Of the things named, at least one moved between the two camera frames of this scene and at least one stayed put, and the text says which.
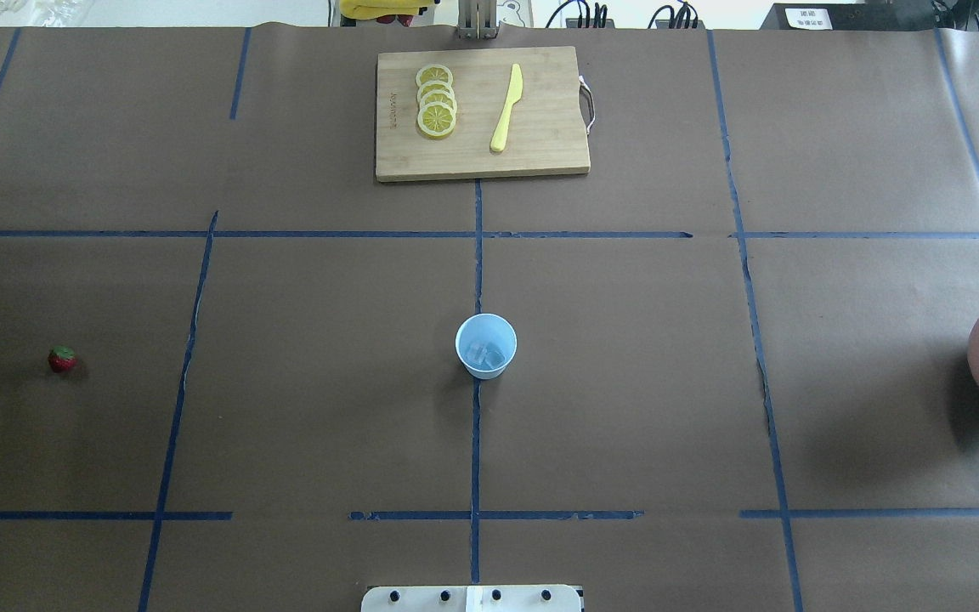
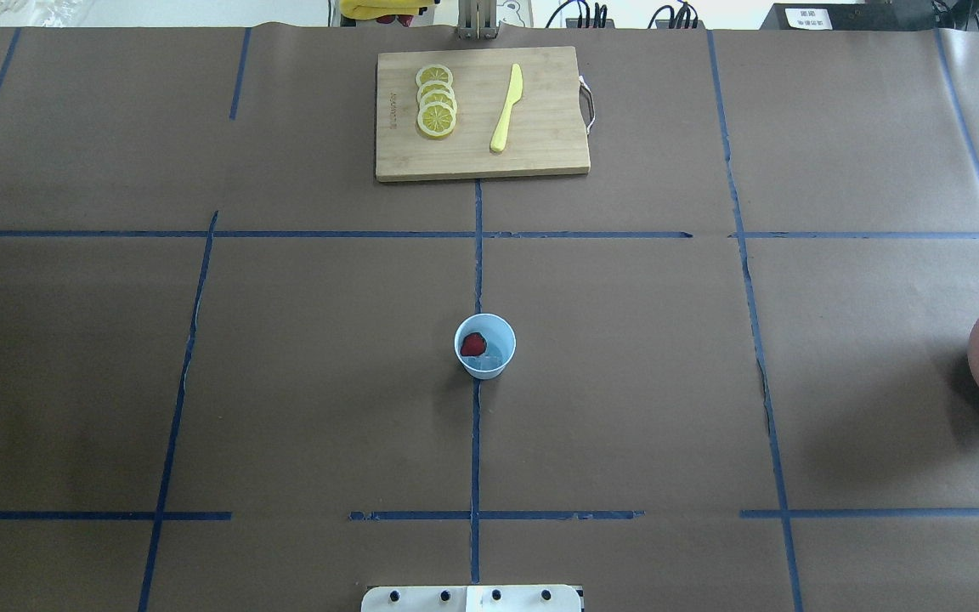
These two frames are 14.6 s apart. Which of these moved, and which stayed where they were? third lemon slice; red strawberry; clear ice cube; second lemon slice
Moved: red strawberry
Stayed: clear ice cube; second lemon slice; third lemon slice
